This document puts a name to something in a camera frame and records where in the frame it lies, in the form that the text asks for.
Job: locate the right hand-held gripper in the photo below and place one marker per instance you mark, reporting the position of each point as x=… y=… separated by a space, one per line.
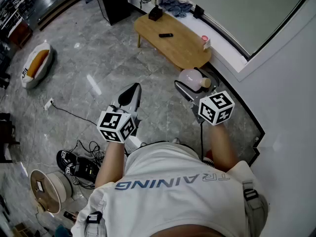
x=214 y=110

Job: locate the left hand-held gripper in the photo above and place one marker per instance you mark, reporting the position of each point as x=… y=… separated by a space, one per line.
x=116 y=126

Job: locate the person's left forearm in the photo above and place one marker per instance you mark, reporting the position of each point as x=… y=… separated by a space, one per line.
x=111 y=162

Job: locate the person's right forearm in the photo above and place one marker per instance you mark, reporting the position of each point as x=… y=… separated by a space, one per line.
x=223 y=147

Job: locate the wooden coffee table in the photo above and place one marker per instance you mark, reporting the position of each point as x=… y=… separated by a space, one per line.
x=177 y=48

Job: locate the pink lidded jar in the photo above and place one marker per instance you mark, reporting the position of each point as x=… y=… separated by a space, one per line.
x=205 y=37

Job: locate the person's shoe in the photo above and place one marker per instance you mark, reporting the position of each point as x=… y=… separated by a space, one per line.
x=176 y=140

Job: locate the black remote control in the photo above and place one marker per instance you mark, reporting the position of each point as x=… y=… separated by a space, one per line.
x=166 y=35

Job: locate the small black stand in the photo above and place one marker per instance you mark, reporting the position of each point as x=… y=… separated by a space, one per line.
x=198 y=11

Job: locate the blue denim clothes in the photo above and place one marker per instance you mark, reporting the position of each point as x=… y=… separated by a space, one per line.
x=180 y=9

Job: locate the white power strip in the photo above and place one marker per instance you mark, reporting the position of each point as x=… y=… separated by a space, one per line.
x=48 y=104

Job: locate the black equipment case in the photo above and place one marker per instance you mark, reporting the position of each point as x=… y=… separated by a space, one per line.
x=85 y=168

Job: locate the dark brown box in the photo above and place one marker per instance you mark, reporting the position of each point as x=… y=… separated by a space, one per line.
x=155 y=13

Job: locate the grey roller blind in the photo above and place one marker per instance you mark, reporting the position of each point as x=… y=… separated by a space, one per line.
x=247 y=13

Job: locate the white pet bed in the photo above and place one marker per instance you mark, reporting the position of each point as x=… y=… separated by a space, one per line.
x=44 y=68

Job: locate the black standing panel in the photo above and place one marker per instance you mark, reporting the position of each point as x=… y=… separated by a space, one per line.
x=114 y=1

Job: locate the orange cushion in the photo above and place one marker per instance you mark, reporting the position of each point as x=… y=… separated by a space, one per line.
x=37 y=63

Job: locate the person's white shirt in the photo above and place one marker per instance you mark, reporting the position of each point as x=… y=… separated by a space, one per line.
x=172 y=196

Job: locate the brown cabinet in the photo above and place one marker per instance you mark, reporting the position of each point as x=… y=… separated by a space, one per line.
x=21 y=33

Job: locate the black phone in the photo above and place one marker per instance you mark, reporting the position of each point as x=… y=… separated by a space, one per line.
x=69 y=215

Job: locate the white shelf rack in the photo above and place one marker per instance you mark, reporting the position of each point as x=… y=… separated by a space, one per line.
x=12 y=9

